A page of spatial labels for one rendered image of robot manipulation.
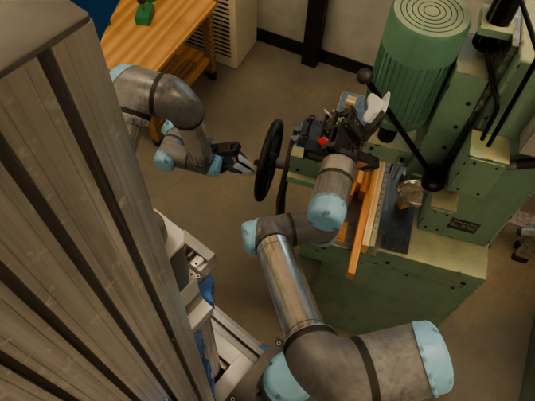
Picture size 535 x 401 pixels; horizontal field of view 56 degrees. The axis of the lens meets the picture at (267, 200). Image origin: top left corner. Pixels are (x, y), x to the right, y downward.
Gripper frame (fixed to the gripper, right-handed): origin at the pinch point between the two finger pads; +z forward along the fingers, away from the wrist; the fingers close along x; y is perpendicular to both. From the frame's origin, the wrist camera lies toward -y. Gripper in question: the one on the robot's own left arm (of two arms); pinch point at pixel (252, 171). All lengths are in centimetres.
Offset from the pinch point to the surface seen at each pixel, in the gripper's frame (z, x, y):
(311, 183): 10.7, 9.3, -26.8
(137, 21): -64, -74, 56
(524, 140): 25, 14, -91
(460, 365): 123, 24, 8
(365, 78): -10, 15, -79
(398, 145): 19, 2, -55
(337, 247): 20, 30, -36
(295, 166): 3.5, 7.4, -27.1
